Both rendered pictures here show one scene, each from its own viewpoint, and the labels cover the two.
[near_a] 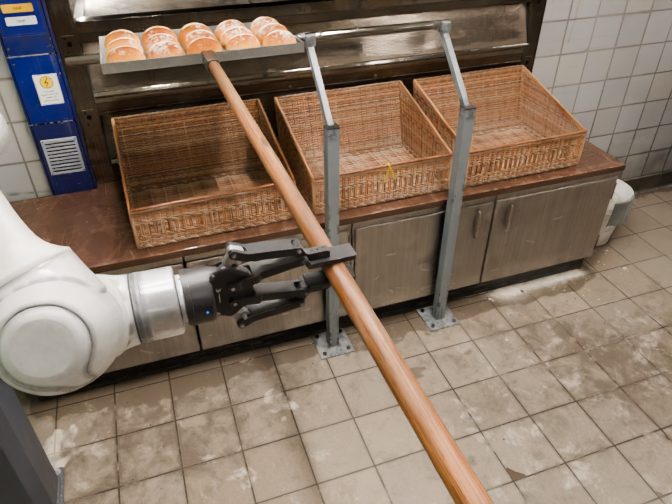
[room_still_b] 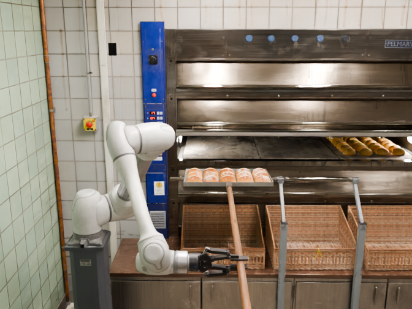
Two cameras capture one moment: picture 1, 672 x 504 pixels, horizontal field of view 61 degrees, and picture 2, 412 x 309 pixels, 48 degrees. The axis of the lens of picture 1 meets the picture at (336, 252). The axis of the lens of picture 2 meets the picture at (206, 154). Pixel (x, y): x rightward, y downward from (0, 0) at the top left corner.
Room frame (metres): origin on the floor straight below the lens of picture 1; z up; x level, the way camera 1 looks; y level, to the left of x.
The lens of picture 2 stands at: (-1.02, -0.46, 2.11)
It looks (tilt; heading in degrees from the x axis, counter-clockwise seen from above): 15 degrees down; 20
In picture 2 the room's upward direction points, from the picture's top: straight up
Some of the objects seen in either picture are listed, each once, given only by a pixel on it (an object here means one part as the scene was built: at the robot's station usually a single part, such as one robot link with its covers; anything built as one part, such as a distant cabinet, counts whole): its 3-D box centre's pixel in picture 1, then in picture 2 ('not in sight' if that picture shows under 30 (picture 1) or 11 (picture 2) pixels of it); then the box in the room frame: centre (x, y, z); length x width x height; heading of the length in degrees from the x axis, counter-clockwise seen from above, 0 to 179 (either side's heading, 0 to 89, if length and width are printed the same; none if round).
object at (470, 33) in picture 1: (331, 44); (300, 181); (2.26, 0.02, 1.02); 1.79 x 0.11 x 0.19; 109
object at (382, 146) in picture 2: not in sight; (363, 143); (2.87, -0.38, 1.21); 0.61 x 0.48 x 0.06; 19
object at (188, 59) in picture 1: (197, 39); (227, 175); (1.72, 0.41, 1.19); 0.55 x 0.36 x 0.03; 110
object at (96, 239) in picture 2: not in sight; (87, 235); (0.92, 0.94, 1.03); 0.22 x 0.18 x 0.06; 20
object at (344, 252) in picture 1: (329, 255); (238, 258); (0.62, 0.01, 1.21); 0.07 x 0.03 x 0.01; 110
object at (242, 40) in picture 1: (242, 43); (245, 179); (1.63, 0.26, 1.21); 0.10 x 0.07 x 0.06; 111
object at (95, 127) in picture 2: not in sight; (91, 123); (1.73, 1.42, 1.46); 0.10 x 0.07 x 0.10; 109
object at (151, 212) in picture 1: (203, 167); (221, 235); (1.82, 0.48, 0.72); 0.56 x 0.49 x 0.28; 111
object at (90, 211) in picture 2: not in sight; (88, 209); (0.95, 0.94, 1.17); 0.18 x 0.16 x 0.22; 144
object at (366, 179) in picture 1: (360, 142); (308, 235); (2.02, -0.09, 0.72); 0.56 x 0.49 x 0.28; 110
